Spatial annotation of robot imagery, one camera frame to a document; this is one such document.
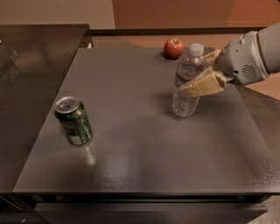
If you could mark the red apple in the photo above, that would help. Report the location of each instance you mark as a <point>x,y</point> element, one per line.
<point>173,48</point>

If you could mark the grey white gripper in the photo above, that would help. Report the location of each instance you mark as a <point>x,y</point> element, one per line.
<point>241,59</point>

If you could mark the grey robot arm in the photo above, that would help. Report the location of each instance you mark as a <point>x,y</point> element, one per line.
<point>269,40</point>

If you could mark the dark side table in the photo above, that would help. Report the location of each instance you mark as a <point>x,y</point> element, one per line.
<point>34,59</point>

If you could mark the clear plastic water bottle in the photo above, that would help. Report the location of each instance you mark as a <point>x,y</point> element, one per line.
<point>188,68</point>

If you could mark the green soda can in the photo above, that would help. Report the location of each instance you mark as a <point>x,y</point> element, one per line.
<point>73,119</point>

